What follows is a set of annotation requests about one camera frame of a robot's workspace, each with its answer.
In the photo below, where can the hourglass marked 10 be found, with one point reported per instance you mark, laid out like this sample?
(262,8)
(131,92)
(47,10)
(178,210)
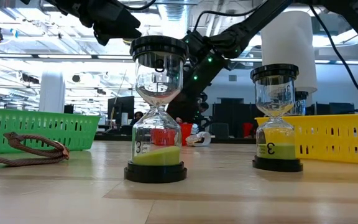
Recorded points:
(301,107)

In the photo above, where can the green sand hourglass marked 3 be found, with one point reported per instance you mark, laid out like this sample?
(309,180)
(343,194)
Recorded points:
(277,165)
(155,172)

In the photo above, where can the green plastic basket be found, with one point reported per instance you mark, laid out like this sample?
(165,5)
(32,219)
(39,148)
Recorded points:
(42,124)

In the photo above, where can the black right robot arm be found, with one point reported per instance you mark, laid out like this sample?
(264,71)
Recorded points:
(253,21)

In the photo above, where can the black office chair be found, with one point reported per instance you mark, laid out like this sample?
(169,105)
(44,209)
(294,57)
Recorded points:
(219,130)

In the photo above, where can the black cabinet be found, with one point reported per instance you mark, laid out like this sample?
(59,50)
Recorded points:
(235,115)

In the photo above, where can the person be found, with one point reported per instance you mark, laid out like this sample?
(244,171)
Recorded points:
(137,116)
(179,119)

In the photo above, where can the red plastic basket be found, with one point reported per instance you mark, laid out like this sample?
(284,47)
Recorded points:
(186,132)

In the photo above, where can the red stool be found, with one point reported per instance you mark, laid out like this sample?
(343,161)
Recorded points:
(247,129)

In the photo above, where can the black computer monitor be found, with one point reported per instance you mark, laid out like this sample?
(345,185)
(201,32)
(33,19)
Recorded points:
(121,107)

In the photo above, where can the white room column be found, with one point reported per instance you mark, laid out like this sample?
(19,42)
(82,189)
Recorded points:
(52,93)

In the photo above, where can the black monitor row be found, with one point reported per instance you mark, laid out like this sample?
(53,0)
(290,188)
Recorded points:
(337,109)

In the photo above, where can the yellow plastic basket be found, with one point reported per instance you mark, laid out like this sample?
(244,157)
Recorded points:
(328,137)

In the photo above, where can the silver ventilation duct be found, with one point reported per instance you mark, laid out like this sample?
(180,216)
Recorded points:
(174,15)

